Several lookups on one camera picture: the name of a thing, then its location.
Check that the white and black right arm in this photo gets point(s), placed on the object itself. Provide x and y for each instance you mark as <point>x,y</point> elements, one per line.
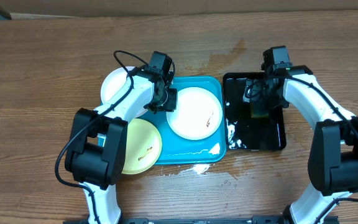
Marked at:
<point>333,159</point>

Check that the teal plastic tray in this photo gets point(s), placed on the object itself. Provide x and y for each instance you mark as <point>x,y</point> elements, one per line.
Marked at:
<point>177,150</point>

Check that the yellow plate with sauce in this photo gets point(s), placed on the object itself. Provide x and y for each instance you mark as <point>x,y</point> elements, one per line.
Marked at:
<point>143,148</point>

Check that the green and yellow sponge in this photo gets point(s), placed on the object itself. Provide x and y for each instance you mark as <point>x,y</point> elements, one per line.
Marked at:
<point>258,109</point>

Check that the black mounting rail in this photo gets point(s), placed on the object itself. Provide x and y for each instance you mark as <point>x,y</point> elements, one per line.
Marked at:
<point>262,219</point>

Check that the black tray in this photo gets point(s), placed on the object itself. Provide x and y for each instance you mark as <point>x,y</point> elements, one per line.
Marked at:
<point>243,132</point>

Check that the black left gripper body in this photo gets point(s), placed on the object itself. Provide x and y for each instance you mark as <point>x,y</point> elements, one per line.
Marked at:
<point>168,102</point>

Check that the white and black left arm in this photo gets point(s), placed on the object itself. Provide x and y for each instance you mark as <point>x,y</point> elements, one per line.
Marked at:
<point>96,150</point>

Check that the white plate with sauce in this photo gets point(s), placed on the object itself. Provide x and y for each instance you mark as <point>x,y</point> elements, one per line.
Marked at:
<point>198,114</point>

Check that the white plate at tray corner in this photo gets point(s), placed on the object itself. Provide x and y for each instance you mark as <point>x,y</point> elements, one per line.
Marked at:
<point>115,85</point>

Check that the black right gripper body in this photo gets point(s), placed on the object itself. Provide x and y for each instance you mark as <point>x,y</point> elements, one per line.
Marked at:
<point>258,92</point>

